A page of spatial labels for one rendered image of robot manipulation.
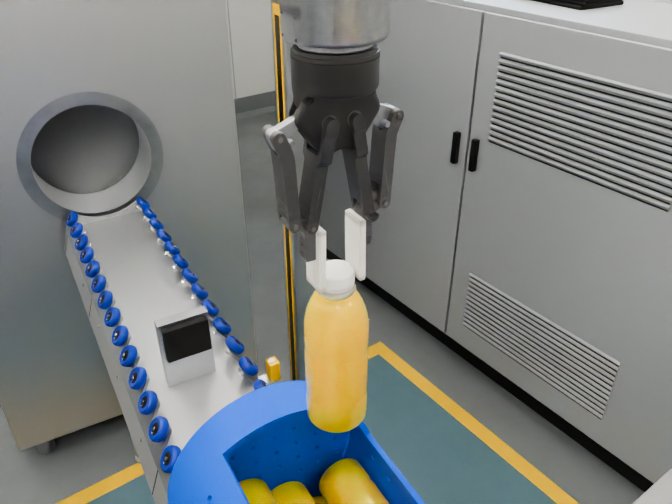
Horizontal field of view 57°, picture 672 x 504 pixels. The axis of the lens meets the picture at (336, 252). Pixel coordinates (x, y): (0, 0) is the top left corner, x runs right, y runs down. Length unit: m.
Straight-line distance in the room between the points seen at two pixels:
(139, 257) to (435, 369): 1.45
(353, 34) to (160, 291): 1.18
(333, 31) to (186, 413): 0.90
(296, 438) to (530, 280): 1.51
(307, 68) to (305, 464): 0.63
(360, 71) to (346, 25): 0.04
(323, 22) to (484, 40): 1.71
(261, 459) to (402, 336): 2.00
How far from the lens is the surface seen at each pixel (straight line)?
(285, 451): 0.93
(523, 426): 2.56
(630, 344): 2.15
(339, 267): 0.63
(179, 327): 1.21
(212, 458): 0.80
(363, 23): 0.50
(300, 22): 0.50
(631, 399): 2.26
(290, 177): 0.54
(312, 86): 0.51
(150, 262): 1.71
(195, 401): 1.27
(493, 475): 2.37
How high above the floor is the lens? 1.81
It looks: 32 degrees down
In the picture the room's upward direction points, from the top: straight up
